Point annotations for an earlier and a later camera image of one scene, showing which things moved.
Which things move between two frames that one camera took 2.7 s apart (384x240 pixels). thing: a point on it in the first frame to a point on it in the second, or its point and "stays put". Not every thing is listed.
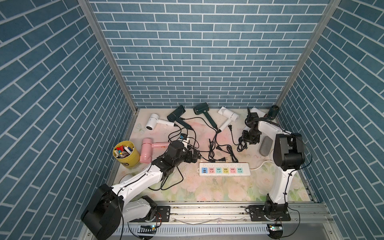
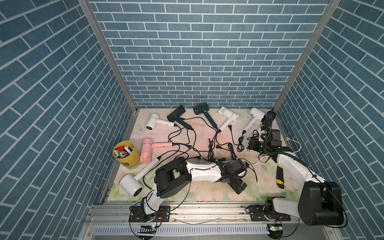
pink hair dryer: (146, 149) stays put
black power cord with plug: (242, 145) to (230, 149)
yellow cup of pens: (124, 152) stays put
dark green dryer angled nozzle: (176, 117) stays put
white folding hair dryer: (231, 116) stays put
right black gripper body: (250, 137) to (259, 146)
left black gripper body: (186, 157) to (234, 182)
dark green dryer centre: (204, 107) stays put
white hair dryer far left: (153, 119) stays put
